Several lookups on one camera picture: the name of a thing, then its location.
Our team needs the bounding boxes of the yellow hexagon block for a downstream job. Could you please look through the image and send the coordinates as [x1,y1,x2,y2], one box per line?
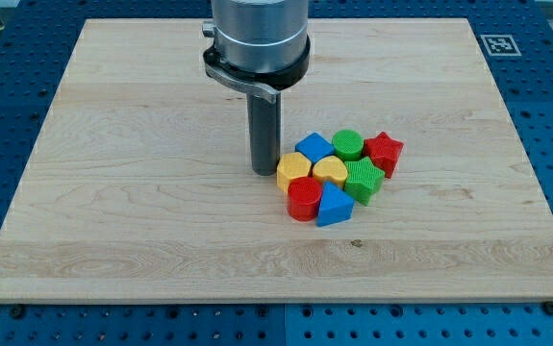
[276,152,312,193]

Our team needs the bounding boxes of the blue triangle block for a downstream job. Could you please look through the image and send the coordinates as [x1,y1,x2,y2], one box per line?
[316,182,355,227]

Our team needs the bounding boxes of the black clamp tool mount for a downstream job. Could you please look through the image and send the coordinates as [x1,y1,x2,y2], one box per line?
[203,37,311,104]

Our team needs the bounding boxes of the green cylinder block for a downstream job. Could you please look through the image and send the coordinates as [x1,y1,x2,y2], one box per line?
[332,129,364,161]

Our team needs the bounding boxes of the white fiducial marker tag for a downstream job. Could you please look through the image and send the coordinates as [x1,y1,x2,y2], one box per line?
[480,34,521,57]

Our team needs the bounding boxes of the yellow heart block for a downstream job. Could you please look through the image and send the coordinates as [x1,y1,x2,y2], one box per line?
[312,156,348,189]

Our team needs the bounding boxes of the blue cube block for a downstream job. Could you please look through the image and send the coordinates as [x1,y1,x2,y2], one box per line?
[295,133,335,164]

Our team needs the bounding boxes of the red star block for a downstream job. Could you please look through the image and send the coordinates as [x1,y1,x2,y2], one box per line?
[363,132,404,179]

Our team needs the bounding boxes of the green star block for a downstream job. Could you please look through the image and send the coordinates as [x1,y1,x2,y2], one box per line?
[344,157,386,206]

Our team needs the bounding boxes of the red cylinder block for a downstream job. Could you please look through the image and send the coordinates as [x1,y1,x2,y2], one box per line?
[287,177,323,221]

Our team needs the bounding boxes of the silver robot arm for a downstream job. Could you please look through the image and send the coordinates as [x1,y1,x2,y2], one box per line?
[202,0,311,176]

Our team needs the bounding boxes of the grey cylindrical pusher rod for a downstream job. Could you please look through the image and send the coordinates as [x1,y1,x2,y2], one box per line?
[246,95,281,176]

